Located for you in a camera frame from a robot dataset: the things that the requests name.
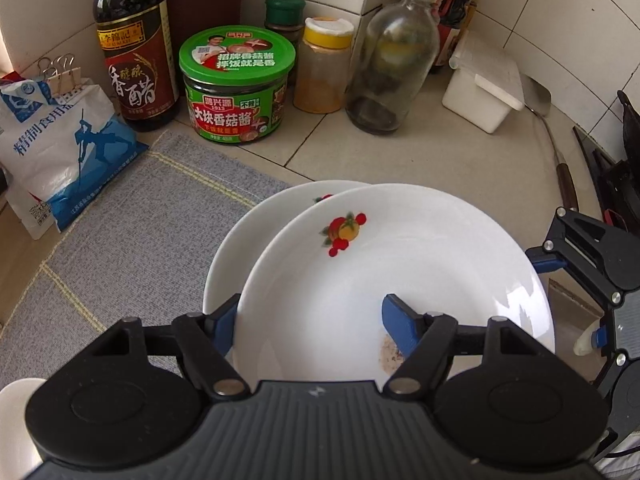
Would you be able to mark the green cap spice jar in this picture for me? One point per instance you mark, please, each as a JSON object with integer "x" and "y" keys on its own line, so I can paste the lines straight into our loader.
{"x": 284, "y": 15}

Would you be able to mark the metal binder clips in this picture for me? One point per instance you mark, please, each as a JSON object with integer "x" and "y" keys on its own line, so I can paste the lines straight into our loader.
{"x": 62, "y": 75}

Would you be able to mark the white plastic box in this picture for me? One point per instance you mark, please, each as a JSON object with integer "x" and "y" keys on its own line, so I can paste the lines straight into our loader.
{"x": 482, "y": 92}

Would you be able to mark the dark vinegar bottle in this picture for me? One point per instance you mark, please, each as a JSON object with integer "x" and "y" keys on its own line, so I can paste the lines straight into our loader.
{"x": 135, "y": 60}

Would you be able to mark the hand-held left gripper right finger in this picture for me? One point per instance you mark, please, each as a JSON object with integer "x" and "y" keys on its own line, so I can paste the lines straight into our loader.
{"x": 400, "y": 322}

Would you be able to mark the blue white salt bag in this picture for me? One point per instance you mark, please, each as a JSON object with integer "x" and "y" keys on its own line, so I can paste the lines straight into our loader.
{"x": 65, "y": 160}

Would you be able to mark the white packet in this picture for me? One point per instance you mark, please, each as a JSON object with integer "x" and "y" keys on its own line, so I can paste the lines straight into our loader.
{"x": 37, "y": 215}

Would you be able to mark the green lid sauce jar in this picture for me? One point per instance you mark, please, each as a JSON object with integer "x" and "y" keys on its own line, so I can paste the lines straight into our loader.
{"x": 235, "y": 80}

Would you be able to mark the grey checked cloth mat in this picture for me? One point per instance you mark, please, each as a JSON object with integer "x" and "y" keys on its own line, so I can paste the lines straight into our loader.
{"x": 150, "y": 220}

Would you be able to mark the dark bottle red cap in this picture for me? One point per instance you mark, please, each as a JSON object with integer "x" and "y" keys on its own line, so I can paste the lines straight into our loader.
{"x": 452, "y": 15}

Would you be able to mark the yellow cap spice jar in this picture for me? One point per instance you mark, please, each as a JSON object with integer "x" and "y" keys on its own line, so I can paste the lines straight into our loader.
{"x": 322, "y": 70}

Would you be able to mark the plain white bowl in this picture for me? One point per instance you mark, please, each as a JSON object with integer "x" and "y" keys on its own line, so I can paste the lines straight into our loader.
{"x": 17, "y": 420}

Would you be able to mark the clear glass bottle red cap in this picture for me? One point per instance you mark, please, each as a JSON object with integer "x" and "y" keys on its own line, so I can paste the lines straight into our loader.
{"x": 390, "y": 60}

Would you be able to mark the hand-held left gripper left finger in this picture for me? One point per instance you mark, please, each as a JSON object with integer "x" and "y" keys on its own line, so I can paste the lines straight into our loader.
{"x": 226, "y": 322}

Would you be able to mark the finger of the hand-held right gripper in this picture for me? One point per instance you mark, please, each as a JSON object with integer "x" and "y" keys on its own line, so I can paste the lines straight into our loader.
{"x": 612, "y": 372}
{"x": 547, "y": 262}

